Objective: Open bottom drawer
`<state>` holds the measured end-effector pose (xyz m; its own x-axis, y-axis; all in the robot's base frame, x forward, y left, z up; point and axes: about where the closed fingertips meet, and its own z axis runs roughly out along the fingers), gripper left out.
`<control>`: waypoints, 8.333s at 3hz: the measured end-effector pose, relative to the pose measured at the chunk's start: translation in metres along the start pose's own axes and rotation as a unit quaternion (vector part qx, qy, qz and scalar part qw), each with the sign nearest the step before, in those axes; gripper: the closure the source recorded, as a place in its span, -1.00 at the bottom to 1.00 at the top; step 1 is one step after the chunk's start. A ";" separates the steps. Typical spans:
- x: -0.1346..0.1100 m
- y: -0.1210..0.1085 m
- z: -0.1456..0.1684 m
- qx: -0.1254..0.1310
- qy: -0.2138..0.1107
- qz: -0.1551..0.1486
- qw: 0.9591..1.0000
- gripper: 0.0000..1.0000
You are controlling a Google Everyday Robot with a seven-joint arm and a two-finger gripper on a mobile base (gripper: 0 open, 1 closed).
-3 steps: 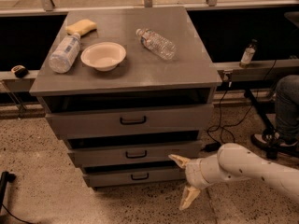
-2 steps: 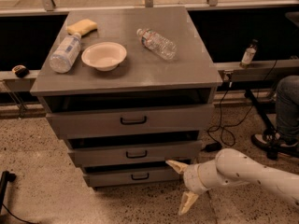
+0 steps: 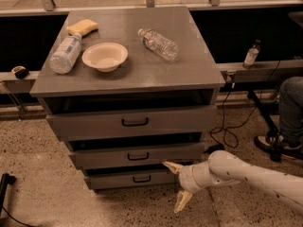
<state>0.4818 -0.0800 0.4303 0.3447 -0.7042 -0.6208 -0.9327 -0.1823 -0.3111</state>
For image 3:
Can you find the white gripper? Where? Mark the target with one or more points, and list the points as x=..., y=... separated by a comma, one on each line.
x=187, y=179

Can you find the grey bottom drawer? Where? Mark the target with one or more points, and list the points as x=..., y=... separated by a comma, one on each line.
x=154, y=176

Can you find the grey drawer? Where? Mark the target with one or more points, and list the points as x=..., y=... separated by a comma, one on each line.
x=136, y=156
x=154, y=176
x=129, y=123

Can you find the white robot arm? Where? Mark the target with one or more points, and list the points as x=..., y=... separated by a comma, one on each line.
x=223, y=168

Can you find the grey middle drawer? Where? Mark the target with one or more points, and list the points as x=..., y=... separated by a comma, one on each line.
x=136, y=156

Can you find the grey top drawer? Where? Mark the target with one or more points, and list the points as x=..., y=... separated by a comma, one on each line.
x=129, y=123

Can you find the grey drawer cabinet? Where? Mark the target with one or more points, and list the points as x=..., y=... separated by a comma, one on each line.
x=143, y=81

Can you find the black power adapter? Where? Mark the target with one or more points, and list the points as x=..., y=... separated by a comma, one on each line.
x=214, y=148

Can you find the grey sneaker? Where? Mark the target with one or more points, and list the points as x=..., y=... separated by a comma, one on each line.
x=289, y=151

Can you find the clear crumpled water bottle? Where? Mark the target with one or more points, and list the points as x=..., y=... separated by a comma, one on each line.
x=158, y=44

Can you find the person leg in jeans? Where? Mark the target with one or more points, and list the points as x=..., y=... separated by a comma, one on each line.
x=291, y=110

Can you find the small bottle on ledge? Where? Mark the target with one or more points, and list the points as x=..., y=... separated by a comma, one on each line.
x=252, y=54

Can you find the white bowl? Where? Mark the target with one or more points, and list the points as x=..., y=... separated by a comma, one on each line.
x=105, y=57

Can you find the labelled plastic water bottle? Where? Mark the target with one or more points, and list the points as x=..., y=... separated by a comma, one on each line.
x=64, y=58

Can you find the black stand at left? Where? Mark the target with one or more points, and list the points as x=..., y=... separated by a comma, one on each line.
x=6, y=179

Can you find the yellow sponge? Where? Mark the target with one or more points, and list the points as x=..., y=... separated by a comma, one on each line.
x=82, y=27

